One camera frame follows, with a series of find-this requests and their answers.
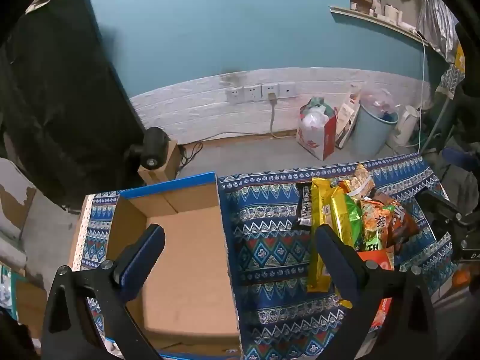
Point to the white and brown paper bag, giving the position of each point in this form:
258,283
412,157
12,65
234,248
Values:
347,116

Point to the blue patterned tablecloth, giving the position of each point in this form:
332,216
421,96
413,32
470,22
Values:
270,240

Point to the white kettle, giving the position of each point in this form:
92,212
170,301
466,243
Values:
407,123

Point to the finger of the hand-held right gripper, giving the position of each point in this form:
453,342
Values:
435,204

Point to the black snack packet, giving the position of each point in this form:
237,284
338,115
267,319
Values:
305,206

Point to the grey patterned cloth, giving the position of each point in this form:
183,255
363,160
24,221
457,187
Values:
450,78

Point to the cardboard box with blue rim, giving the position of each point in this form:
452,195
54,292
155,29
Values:
180,255

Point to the green pole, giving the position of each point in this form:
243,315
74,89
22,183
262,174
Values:
437,120

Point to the black cloth panel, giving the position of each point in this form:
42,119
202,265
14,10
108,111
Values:
56,101

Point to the white wall shelf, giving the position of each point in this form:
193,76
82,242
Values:
375,20

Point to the white wall socket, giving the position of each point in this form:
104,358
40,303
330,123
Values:
269,88
252,92
287,89
234,94

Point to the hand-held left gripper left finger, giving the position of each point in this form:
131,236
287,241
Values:
138,266

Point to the tan noodle snack packet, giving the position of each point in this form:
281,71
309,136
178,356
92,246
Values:
360,180

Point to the light blue bin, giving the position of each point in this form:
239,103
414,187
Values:
371,131

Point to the flat orange packet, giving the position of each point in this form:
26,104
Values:
378,260

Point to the silver foil sheet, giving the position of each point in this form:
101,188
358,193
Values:
437,18

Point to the long gold snack packet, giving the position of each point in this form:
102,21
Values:
318,210

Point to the wooden block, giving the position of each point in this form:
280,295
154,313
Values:
165,170

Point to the dark orange snack bag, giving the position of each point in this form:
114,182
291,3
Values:
403,221

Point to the small gold snack packet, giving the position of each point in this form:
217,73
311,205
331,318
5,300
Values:
338,213

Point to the black round device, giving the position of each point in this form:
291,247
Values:
153,144

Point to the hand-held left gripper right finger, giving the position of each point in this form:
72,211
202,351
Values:
335,260

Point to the red and white paper bag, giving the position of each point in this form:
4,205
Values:
318,138

